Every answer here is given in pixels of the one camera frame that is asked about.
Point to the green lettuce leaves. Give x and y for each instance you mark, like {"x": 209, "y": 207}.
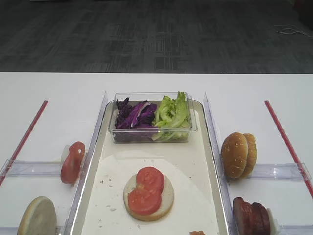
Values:
{"x": 171, "y": 114}

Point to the upper tomato slice on bun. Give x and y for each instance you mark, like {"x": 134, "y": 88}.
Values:
{"x": 151, "y": 178}

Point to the tomato slice on bun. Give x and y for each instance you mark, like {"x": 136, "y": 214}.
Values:
{"x": 144, "y": 201}
{"x": 151, "y": 178}

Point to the lower tomato slice on bun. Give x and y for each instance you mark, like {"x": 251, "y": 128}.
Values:
{"x": 144, "y": 201}

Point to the standing tomato slices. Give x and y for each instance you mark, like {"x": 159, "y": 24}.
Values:
{"x": 71, "y": 166}

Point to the front meat patty slice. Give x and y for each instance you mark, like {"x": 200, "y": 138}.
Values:
{"x": 244, "y": 217}

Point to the meat patty slice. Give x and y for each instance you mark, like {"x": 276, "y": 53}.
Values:
{"x": 244, "y": 217}
{"x": 261, "y": 223}

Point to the rear meat patty slice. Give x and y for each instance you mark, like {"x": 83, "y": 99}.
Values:
{"x": 261, "y": 223}

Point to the purple cabbage leaves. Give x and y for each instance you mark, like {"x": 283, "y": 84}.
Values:
{"x": 139, "y": 116}

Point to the clear plastic salad container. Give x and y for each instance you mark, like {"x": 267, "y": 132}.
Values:
{"x": 145, "y": 134}

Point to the sesame bun front right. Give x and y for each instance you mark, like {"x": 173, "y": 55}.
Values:
{"x": 234, "y": 153}

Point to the sesame bun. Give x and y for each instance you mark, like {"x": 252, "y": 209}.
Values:
{"x": 234, "y": 153}
{"x": 251, "y": 155}

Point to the bottom bun on tray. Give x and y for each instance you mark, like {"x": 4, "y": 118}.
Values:
{"x": 167, "y": 199}

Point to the cream metal serving tray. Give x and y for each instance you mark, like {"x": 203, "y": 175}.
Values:
{"x": 189, "y": 166}

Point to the sesame bun rear right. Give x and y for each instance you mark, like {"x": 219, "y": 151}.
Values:
{"x": 251, "y": 155}

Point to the right red strip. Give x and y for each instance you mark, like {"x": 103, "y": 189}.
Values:
{"x": 292, "y": 151}

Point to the red strip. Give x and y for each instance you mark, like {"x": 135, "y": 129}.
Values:
{"x": 27, "y": 137}
{"x": 292, "y": 151}

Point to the orange food scrap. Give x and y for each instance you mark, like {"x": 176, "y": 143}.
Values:
{"x": 197, "y": 233}

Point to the left red strip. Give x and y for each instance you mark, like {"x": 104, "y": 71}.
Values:
{"x": 27, "y": 137}

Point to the standing bun half left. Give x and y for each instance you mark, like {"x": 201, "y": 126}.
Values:
{"x": 39, "y": 218}

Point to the right long clear rail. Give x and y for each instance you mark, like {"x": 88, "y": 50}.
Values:
{"x": 231, "y": 227}

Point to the clear rail upper right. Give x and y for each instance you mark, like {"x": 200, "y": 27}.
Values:
{"x": 293, "y": 171}

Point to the clear rail upper left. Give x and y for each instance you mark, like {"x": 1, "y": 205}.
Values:
{"x": 27, "y": 168}

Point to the clear rail lower right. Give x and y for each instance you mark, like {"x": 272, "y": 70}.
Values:
{"x": 295, "y": 229}

